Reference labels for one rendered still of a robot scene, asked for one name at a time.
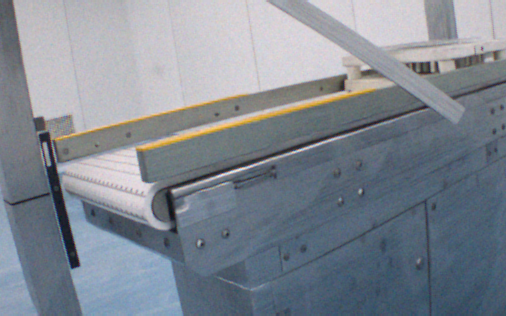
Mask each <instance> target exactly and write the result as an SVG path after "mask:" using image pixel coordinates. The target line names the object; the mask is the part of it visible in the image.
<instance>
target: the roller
mask: <svg viewBox="0 0 506 316"><path fill-rule="evenodd" d="M167 188H169V187H164V188H162V189H159V190H158V192H157V193H156V194H155V195H154V197H153V199H152V203H151V209H152V214H153V215H154V217H155V218H156V219H157V220H159V221H162V222H171V221H174V220H175V214H174V209H172V203H171V198H169V196H168V193H167V191H168V189H167Z"/></svg>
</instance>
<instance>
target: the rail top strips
mask: <svg viewBox="0 0 506 316"><path fill-rule="evenodd" d="M373 91H376V89H365V90H363V89H361V90H358V91H354V92H350V93H346V94H342V95H338V96H333V97H329V98H325V99H321V100H317V101H313V102H308V103H304V104H300V105H297V106H292V107H288V108H284V109H280V110H275V111H271V113H267V114H263V115H258V116H254V117H250V118H245V119H241V120H237V121H234V122H229V123H225V124H221V125H217V126H215V127H212V128H208V129H204V130H200V131H195V132H191V133H187V134H183V135H179V136H174V137H171V138H168V139H167V140H163V141H159V142H155V143H151V144H147V145H142V146H138V147H135V150H138V151H144V150H149V149H153V148H157V147H161V146H164V145H168V144H172V143H176V142H181V141H185V139H188V138H192V137H196V136H201V135H205V134H209V133H212V132H217V131H221V130H225V129H229V128H231V127H233V126H237V125H241V124H245V123H250V122H254V121H257V120H262V119H266V118H270V117H274V116H279V115H282V114H286V113H290V112H295V111H299V109H301V110H302V108H306V107H311V106H315V105H319V104H323V103H326V102H330V101H335V100H339V99H343V98H346V97H349V98H350V96H351V97H354V96H358V95H362V94H366V93H369V92H373ZM248 95H249V93H246V94H241V95H236V96H231V97H226V98H221V99H217V100H211V101H206V102H202V103H197V104H192V105H191V106H187V107H182V108H178V109H173V110H168V111H163V112H158V113H154V114H149V116H145V117H140V118H136V119H131V120H126V121H122V122H117V123H113V124H110V125H108V126H103V127H99V128H94V129H91V130H86V131H81V132H77V133H73V134H69V135H64V137H59V138H56V139H52V141H53V142H57V141H60V140H65V139H67V138H69V137H73V136H77V135H82V134H86V133H90V132H94V131H99V130H103V129H108V128H112V127H115V126H117V125H121V124H126V123H130V122H135V121H139V120H144V119H148V118H153V117H155V116H157V115H162V114H166V113H172V112H176V111H181V110H185V109H190V108H196V106H200V105H205V104H209V103H215V102H219V101H224V100H228V99H234V98H238V97H243V96H248Z"/></svg>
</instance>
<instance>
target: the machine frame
mask: <svg viewBox="0 0 506 316"><path fill-rule="evenodd" d="M14 9H15V6H14V2H13V0H0V190H1V194H2V197H3V198H4V200H3V201H4V205H5V209H6V212H7V216H8V220H9V223H10V227H11V231H12V235H13V238H14V242H15V246H16V249H17V252H18V256H19V259H20V263H21V267H22V271H23V274H24V278H25V282H26V285H27V288H28V292H29V295H30V299H31V301H32V303H33V305H34V307H35V309H36V311H37V312H38V315H39V316H83V313H82V309H81V307H80V305H79V301H78V297H77V293H76V289H75V286H74V282H73V279H72V278H71V274H70V270H69V266H68V262H67V257H66V253H65V249H64V245H63V241H62V237H61V234H60V232H59V229H58V225H57V221H56V217H55V212H54V208H53V204H52V200H51V195H50V194H49V192H50V191H49V187H48V179H47V175H46V171H45V167H44V163H43V159H42V155H41V151H40V147H39V139H38V134H37V130H36V126H35V122H34V119H35V118H34V114H33V110H32V106H31V98H30V94H29V91H28V83H27V79H26V74H25V72H26V70H25V66H24V63H23V55H22V51H21V48H22V47H21V44H20V40H19V37H20V36H19V33H18V29H17V28H18V25H17V21H16V13H15V10H14ZM424 9H425V16H426V21H427V33H428V36H429V41H432V40H440V39H441V40H446V39H454V38H457V39H458V33H457V27H456V18H455V9H454V4H453V0H424Z"/></svg>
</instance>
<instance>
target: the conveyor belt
mask: <svg viewBox="0 0 506 316"><path fill-rule="evenodd" d="M501 81H506V76H505V77H502V78H501V77H499V78H496V79H494V80H491V81H488V82H485V83H479V84H476V85H474V86H471V87H468V88H465V89H462V90H461V89H459V90H456V91H453V92H450V93H447V94H446V95H448V96H449V97H453V96H456V95H459V94H465V93H468V92H470V91H473V90H477V89H479V88H482V87H484V86H485V87H487V86H490V85H493V84H496V83H498V82H501ZM297 105H300V104H297ZM297 105H292V106H297ZM424 105H425V103H423V102H422V101H420V102H416V103H413V104H410V105H407V106H403V107H400V108H398V109H394V110H391V111H388V112H385V113H381V114H378V115H375V116H371V117H368V118H365V119H362V120H358V121H354V122H351V123H347V124H344V125H341V126H338V127H334V128H331V129H328V130H323V131H320V132H317V133H314V134H310V135H306V136H303V137H299V138H296V139H293V140H289V141H285V142H282V144H279V145H274V146H271V147H268V148H265V149H260V150H257V151H254V152H250V153H246V154H243V155H240V156H236V158H233V159H229V160H225V161H222V162H219V163H215V164H211V165H208V166H205V167H201V168H197V169H194V170H191V171H187V173H184V174H181V175H176V176H173V177H170V178H167V179H163V180H160V181H157V182H153V183H145V182H141V178H140V172H139V167H138V162H137V157H136V151H135V147H138V146H142V145H147V144H151V143H155V142H159V141H163V140H167V139H168V138H171V137H174V136H179V135H183V134H187V133H191V132H195V131H200V130H204V129H208V128H212V127H215V126H217V125H221V124H225V123H229V122H234V121H237V120H241V119H245V118H250V117H254V116H258V115H263V114H267V113H271V111H275V110H280V109H284V108H288V107H292V106H288V107H284V108H280V109H275V110H271V111H267V113H263V114H258V115H254V116H250V117H245V118H241V119H237V120H233V121H228V122H224V123H220V124H216V125H211V127H207V128H203V129H200V130H195V131H191V132H187V133H183V134H179V135H174V136H170V137H166V139H162V140H158V141H154V142H150V143H146V144H141V145H137V146H133V147H129V148H125V149H121V150H117V151H114V153H110V154H106V155H102V156H99V157H95V158H91V159H87V160H84V161H80V162H76V163H73V164H71V165H70V166H69V167H68V168H67V169H66V170H65V172H64V174H63V178H62V184H63V187H64V189H65V190H66V193H67V194H69V195H70V196H72V197H73V198H76V199H79V200H82V201H85V202H88V203H91V204H93V205H96V206H99V207H102V208H103V209H104V210H107V211H110V212H113V213H116V214H119V215H122V216H125V217H128V218H131V219H134V220H135V221H137V222H140V223H143V224H146V225H148V226H151V227H154V228H157V229H170V230H171V228H173V227H175V228H176V226H177V225H176V220H174V221H171V222H162V221H159V220H157V219H156V218H155V217H154V215H153V214H152V209H151V203H152V199H153V197H154V195H155V194H156V193H157V192H158V190H159V189H162V188H164V187H167V186H170V185H174V184H177V183H181V182H184V181H187V180H191V179H194V178H197V177H201V176H204V175H207V174H211V173H214V172H218V170H221V169H224V168H227V167H231V166H235V165H238V164H241V163H244V162H248V161H252V160H255V159H258V158H262V156H265V155H268V154H272V153H276V152H279V151H282V150H285V149H288V148H293V147H296V146H299V145H302V144H305V143H309V141H311V142H313V140H316V139H319V138H322V137H326V136H329V135H333V134H336V133H339V132H342V131H345V130H348V129H352V128H356V127H359V126H362V125H365V124H368V123H372V122H375V121H378V120H381V119H384V118H387V117H391V116H394V115H397V114H400V113H402V112H405V111H409V110H412V109H415V108H418V107H421V106H424Z"/></svg>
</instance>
